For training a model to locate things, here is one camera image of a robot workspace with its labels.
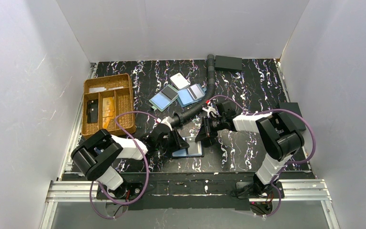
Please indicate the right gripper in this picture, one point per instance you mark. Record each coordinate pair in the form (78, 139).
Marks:
(206, 128)

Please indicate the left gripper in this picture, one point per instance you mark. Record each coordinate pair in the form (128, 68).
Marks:
(177, 139)

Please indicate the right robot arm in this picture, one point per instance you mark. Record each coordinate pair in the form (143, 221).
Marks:
(278, 133)

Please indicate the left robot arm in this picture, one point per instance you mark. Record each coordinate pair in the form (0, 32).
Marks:
(94, 158)

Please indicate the blue card holder open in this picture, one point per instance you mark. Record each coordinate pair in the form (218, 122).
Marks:
(191, 95)

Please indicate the green card holder open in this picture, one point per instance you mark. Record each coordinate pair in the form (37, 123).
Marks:
(164, 98)

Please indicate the white card case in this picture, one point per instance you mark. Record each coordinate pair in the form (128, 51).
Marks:
(179, 81)

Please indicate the gold cards in tray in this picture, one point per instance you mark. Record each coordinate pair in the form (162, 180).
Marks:
(108, 111)

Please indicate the black card in tray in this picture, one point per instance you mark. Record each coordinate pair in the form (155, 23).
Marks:
(92, 111)

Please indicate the white card in tray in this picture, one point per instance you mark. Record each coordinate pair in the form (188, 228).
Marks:
(102, 89)

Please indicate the black box at back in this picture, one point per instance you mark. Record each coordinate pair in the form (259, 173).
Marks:
(231, 64)

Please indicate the woven wicker tray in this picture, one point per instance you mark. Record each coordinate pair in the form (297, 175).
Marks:
(123, 103)

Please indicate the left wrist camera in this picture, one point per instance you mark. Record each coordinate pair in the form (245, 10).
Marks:
(166, 121)

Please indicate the aluminium frame rail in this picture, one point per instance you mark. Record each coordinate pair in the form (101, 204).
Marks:
(191, 204)

